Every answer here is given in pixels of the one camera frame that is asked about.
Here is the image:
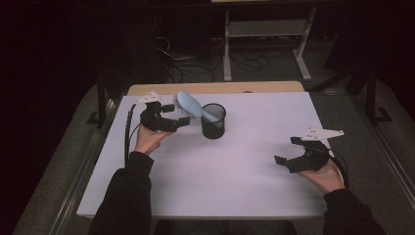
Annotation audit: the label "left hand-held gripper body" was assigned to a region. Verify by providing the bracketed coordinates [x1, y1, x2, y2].
[136, 90, 181, 133]

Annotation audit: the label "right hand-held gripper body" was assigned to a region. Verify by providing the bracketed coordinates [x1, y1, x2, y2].
[287, 126, 346, 174]

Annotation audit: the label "light blue hairbrush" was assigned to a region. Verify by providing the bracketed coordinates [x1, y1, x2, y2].
[172, 90, 220, 124]

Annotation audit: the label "black mesh pen cup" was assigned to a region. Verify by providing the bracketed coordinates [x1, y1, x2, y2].
[199, 103, 227, 140]

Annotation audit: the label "person's left hand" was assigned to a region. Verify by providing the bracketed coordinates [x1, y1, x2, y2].
[134, 124, 174, 157]

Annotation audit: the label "person's right hand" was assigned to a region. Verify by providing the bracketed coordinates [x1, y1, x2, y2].
[298, 160, 346, 195]

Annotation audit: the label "wooden table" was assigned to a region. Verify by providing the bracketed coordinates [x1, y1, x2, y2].
[126, 80, 306, 97]

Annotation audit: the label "black metal stand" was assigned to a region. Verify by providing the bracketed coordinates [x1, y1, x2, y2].
[364, 63, 394, 127]
[86, 79, 112, 129]

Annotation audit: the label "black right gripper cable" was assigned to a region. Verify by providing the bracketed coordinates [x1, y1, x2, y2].
[328, 152, 350, 190]

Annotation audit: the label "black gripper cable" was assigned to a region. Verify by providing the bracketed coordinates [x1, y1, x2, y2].
[328, 152, 350, 190]
[123, 103, 143, 168]

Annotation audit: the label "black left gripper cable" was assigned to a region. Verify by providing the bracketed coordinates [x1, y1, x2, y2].
[123, 103, 143, 168]

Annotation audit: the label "black floor cables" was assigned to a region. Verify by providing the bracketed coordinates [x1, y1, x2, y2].
[153, 32, 295, 84]

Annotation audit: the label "white metal table frame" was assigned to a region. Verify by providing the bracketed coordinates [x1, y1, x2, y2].
[222, 6, 318, 82]

